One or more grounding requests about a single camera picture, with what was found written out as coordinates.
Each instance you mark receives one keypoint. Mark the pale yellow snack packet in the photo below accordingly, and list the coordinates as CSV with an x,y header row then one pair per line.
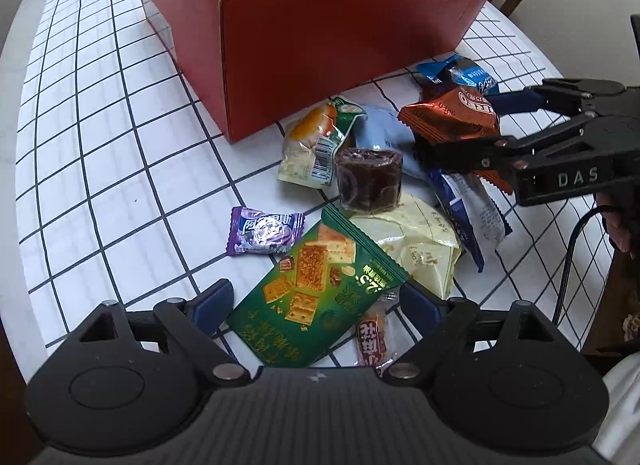
x,y
420,240

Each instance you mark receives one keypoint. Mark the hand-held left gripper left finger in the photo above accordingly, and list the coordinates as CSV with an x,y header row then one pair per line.
x,y
216,306

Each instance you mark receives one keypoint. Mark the green white bread packet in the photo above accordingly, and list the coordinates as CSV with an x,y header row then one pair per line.
x,y
305,145

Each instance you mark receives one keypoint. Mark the brown cookie packet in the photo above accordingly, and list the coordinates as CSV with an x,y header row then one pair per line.
x,y
450,115

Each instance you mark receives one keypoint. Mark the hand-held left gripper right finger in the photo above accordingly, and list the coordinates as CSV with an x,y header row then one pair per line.
x,y
419,306

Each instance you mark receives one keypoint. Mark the white checked tablecloth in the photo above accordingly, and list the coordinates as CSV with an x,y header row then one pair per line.
x,y
125,145

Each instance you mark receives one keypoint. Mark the light blue snack packet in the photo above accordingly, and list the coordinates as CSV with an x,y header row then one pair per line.
x,y
380,130

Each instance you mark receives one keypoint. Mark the dark blue white packet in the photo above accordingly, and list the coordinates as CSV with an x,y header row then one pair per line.
x,y
475,215

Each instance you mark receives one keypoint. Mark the dark brown roll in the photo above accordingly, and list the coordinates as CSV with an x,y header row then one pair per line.
x,y
367,180

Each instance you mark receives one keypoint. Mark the blue cookie packet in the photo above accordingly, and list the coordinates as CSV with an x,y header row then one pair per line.
x,y
465,72

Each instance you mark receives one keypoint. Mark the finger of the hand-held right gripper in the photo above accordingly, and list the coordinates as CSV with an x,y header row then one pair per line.
x,y
520,101
465,154

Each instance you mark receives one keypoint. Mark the white clothing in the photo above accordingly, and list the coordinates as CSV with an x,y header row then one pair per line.
x,y
625,410

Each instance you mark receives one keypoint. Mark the red cardboard box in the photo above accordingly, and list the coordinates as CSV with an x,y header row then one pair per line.
x,y
300,45

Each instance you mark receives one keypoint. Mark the purple candy packet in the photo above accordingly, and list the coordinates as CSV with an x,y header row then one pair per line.
x,y
265,232

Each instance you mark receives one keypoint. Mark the green cracker packet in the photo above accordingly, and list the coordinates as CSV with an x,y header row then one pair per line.
x,y
300,295

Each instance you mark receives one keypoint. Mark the person's right hand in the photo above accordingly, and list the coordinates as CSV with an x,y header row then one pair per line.
x,y
620,230

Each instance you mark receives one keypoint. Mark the small red snack stick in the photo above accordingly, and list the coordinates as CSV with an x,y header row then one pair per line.
x,y
375,340

